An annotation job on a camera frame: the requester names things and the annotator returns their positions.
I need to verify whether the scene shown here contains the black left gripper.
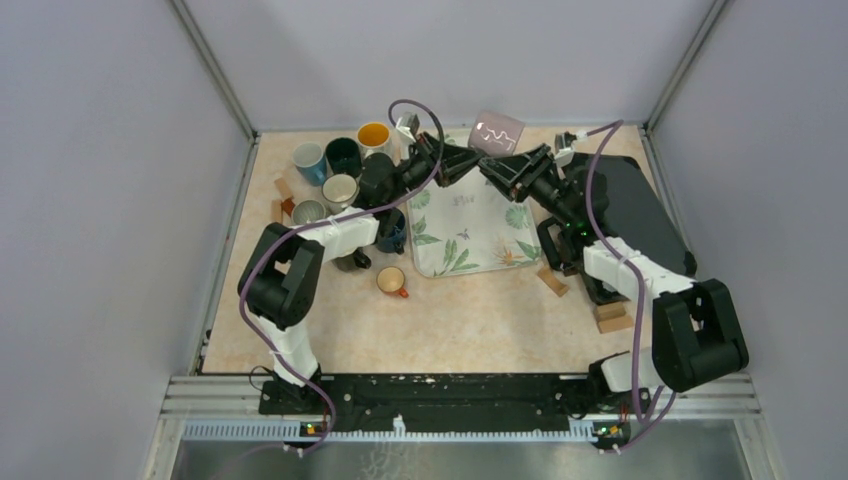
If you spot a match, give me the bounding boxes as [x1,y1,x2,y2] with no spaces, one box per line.
[385,130,484,204]

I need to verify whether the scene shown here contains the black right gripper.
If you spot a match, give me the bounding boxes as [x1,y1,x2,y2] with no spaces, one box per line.
[480,144,578,228]

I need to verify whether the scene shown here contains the lilac mug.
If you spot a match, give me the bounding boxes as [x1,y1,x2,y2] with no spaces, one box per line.
[467,110,526,157]

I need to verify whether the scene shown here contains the navy blue mug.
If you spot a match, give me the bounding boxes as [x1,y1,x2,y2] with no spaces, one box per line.
[375,208,407,255]

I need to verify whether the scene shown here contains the dark green mug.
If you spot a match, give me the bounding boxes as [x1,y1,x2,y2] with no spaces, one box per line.
[324,137,362,178]

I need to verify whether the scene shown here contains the white ribbed mug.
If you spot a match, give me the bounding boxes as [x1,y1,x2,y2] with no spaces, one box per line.
[321,174,359,215]

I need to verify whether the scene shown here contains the small orange cup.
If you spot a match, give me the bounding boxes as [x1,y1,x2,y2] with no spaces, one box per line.
[376,266,409,299]

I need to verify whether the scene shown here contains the black octagonal mug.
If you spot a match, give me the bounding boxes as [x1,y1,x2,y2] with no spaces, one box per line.
[332,248,372,272]

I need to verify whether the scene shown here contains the light blue dotted mug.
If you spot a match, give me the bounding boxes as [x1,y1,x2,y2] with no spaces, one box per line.
[292,142,328,187]

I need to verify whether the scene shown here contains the grey striped mug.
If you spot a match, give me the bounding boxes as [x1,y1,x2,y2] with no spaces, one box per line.
[291,200,328,226]

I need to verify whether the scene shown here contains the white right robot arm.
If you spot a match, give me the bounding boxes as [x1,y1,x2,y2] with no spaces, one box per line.
[479,145,750,412]

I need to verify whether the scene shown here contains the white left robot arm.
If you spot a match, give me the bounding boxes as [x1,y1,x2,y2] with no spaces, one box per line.
[237,133,483,414]

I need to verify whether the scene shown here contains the floral white serving tray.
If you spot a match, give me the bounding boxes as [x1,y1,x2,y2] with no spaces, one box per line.
[406,170,542,278]

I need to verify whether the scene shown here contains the light wooden block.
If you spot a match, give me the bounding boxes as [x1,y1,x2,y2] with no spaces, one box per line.
[537,267,570,297]

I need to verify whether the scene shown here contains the black poker chip case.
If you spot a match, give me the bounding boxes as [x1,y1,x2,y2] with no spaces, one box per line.
[560,152,698,287]

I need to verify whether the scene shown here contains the reddish brown wooden block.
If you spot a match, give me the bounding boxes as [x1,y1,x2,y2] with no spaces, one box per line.
[281,198,296,217]

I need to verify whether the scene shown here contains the tan wooden block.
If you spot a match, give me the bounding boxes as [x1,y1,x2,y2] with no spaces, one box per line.
[274,177,294,200]

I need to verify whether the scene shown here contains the stacked wooden blocks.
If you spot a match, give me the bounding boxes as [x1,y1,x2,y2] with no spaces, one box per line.
[594,302,634,334]

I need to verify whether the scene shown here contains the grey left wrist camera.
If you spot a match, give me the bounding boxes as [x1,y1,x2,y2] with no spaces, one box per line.
[395,112,420,144]

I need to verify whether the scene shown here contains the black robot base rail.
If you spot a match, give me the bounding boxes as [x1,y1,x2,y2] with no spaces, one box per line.
[258,373,635,435]

